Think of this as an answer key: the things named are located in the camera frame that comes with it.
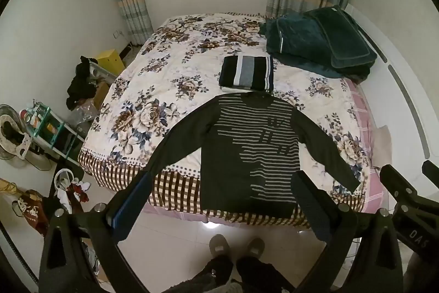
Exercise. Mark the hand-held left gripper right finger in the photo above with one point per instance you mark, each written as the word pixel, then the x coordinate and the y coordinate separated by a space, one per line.
pixel 310 205

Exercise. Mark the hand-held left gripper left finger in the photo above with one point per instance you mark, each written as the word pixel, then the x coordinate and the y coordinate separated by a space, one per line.
pixel 128 207

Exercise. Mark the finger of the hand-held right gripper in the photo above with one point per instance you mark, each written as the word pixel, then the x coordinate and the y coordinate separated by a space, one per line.
pixel 431 170
pixel 398 185

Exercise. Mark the dark grey striped sweater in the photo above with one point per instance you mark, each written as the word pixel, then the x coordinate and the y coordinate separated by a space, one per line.
pixel 240 148

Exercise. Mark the white and red clothes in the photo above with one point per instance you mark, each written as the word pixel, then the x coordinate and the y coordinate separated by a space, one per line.
pixel 73 193

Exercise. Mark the black clothes pile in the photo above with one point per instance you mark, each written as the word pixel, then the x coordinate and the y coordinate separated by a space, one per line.
pixel 80 87

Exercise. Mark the pink checked bed sheet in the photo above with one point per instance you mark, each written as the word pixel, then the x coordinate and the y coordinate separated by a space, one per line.
pixel 363 128

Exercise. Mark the person's right shoe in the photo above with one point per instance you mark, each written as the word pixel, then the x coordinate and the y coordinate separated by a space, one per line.
pixel 255 246

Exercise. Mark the person's shoe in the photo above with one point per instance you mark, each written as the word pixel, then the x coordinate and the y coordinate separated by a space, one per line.
pixel 220 245
pixel 255 246

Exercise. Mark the white bed headboard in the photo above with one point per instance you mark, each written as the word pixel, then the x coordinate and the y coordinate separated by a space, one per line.
pixel 391 114

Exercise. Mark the person's right leg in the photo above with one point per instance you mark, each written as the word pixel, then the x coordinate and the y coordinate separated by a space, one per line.
pixel 260 274

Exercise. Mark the person's leg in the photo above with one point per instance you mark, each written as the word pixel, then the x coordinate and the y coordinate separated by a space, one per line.
pixel 212 274
pixel 260 274

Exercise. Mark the red printed bag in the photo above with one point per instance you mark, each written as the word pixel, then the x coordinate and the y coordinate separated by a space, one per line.
pixel 31 210

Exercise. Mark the person's left shoe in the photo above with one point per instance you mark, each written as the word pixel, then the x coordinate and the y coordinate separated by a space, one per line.
pixel 220 245

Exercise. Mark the clear plastic bag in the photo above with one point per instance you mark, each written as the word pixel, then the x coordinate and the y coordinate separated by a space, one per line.
pixel 84 116

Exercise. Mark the teal storage shelf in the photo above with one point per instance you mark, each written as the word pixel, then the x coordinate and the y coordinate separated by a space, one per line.
pixel 61 130

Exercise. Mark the person's left leg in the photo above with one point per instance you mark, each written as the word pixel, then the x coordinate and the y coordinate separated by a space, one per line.
pixel 212 274

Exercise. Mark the brown cardboard box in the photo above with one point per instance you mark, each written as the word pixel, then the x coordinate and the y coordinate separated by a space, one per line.
pixel 101 92

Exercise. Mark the floral quilt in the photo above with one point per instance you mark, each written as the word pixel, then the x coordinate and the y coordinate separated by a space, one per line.
pixel 164 73

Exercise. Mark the yellow box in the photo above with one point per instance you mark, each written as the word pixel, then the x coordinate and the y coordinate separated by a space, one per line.
pixel 111 61

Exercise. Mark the folded black grey striped sweater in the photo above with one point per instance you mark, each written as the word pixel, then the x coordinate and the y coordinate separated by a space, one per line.
pixel 245 71

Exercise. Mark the dark green pillow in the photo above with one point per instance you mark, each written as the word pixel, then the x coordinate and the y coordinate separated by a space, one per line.
pixel 343 35

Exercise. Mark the dark green blanket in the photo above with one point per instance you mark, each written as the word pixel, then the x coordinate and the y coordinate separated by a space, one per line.
pixel 295 35

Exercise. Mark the white wall socket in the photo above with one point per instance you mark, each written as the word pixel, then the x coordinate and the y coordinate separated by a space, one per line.
pixel 118 35

